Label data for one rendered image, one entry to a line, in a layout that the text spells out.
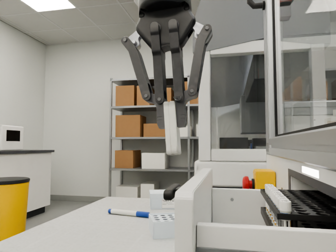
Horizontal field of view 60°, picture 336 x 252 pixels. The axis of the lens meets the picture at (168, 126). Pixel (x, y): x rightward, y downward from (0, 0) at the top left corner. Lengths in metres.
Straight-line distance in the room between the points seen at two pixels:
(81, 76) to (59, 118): 0.83
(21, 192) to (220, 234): 2.83
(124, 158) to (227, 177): 3.38
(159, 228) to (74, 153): 4.72
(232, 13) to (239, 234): 1.12
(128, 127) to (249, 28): 3.40
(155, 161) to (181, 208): 4.05
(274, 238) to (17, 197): 2.84
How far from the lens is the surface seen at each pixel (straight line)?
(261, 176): 0.71
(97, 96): 5.23
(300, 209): 0.37
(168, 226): 0.70
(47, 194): 4.66
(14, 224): 3.09
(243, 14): 1.33
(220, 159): 1.22
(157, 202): 0.99
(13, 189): 3.01
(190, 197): 0.28
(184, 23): 0.42
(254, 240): 0.30
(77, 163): 5.33
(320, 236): 0.31
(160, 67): 0.40
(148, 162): 4.35
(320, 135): 0.37
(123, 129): 4.51
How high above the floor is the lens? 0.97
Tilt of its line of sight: 4 degrees up
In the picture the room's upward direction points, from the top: straight up
